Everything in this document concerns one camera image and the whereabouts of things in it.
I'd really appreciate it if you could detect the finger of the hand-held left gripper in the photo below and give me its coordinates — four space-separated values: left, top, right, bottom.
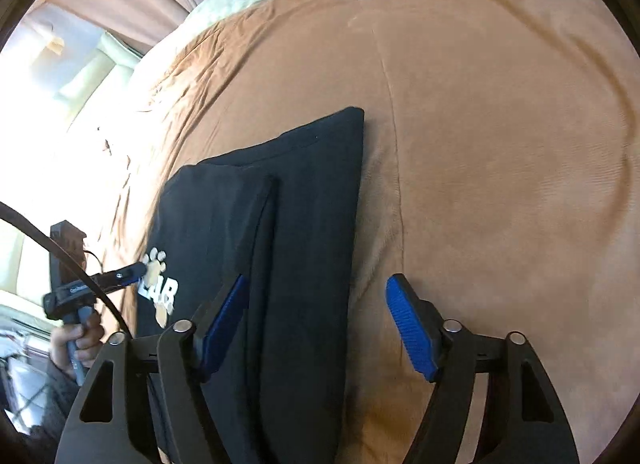
92 263 151 293

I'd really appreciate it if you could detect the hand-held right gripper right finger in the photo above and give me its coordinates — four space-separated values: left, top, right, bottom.
385 273 581 464

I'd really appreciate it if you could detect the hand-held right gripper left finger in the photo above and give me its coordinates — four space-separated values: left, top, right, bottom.
54 271 248 464

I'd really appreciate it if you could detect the black bear print t-shirt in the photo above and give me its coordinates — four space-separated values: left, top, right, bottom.
135 105 366 464

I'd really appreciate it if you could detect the person's left forearm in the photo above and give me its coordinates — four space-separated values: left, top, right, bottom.
27 361 88 450

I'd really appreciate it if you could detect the person's left hand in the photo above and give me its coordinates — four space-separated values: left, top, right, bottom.
50 311 107 376

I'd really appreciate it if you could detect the brown blanket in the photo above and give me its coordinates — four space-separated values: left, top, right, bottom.
95 0 640 464

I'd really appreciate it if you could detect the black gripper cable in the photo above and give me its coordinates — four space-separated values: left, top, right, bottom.
0 201 133 341

